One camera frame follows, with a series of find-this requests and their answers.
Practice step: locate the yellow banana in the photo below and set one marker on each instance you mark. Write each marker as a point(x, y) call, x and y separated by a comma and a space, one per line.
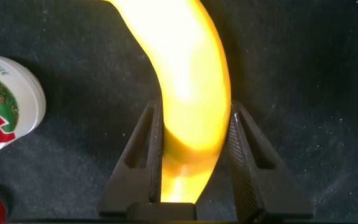
point(185, 77)

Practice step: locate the white milk bottle green label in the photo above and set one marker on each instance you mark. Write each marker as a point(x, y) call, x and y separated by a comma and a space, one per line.
point(11, 102)

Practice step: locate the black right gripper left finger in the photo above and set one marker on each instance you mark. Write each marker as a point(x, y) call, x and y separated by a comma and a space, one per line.
point(129, 193)

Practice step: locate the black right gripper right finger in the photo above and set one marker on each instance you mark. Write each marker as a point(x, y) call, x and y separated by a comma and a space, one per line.
point(259, 189)

